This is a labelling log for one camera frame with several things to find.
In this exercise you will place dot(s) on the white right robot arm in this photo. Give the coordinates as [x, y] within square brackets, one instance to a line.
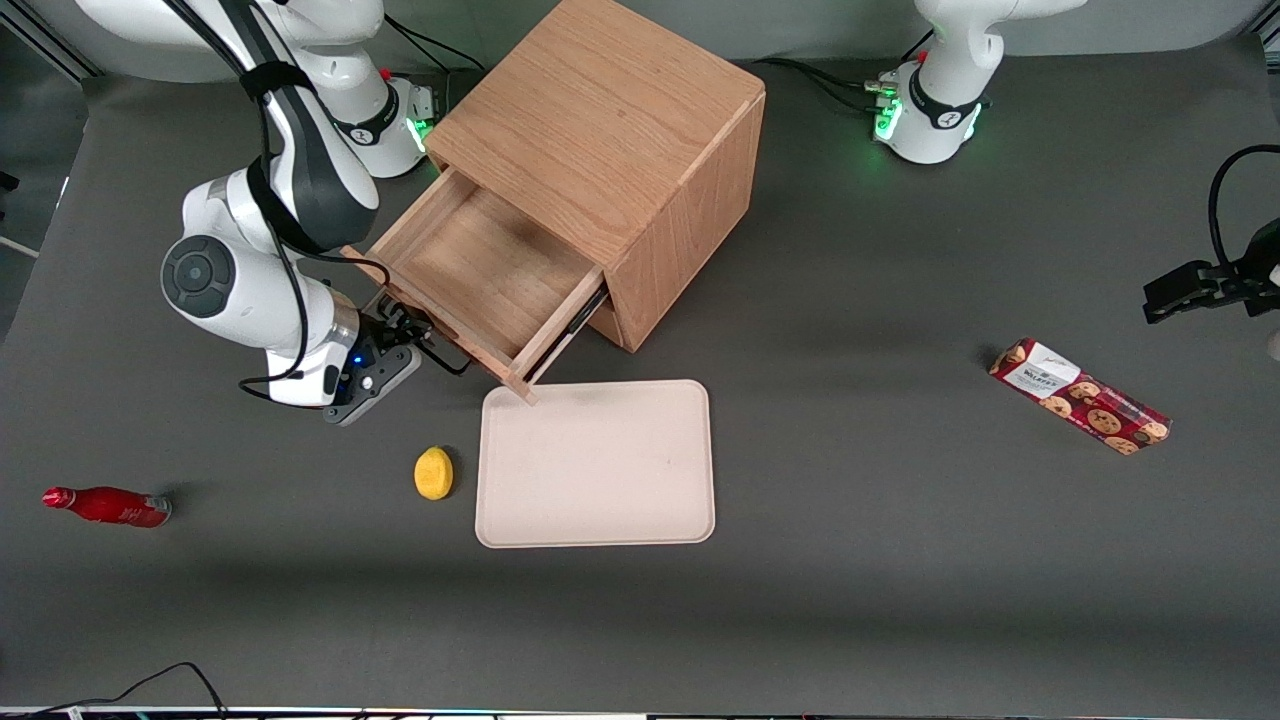
[300, 190]

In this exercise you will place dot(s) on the wooden drawer front panel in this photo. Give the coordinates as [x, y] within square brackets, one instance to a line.
[602, 326]

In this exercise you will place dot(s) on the aluminium frame profile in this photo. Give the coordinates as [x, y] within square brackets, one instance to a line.
[45, 40]

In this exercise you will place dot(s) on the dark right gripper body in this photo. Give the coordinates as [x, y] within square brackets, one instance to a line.
[385, 328]

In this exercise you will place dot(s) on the oak wooden drawer cabinet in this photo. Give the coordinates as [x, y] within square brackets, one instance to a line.
[600, 120]

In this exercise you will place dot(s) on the wooden drawer with shallow tray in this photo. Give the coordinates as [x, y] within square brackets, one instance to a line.
[480, 270]

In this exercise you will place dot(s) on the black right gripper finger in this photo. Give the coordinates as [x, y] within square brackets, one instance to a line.
[424, 338]
[408, 312]

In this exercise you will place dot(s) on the red soda bottle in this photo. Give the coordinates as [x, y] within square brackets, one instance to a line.
[110, 506]

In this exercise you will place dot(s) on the yellow lemon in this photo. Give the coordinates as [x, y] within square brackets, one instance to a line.
[433, 474]

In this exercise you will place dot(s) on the beige rectangular plastic tray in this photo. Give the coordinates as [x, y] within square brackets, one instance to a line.
[595, 465]

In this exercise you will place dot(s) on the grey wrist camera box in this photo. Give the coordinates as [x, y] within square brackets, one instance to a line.
[372, 386]

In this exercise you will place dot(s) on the red cookie package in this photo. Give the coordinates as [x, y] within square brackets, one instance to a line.
[1085, 398]

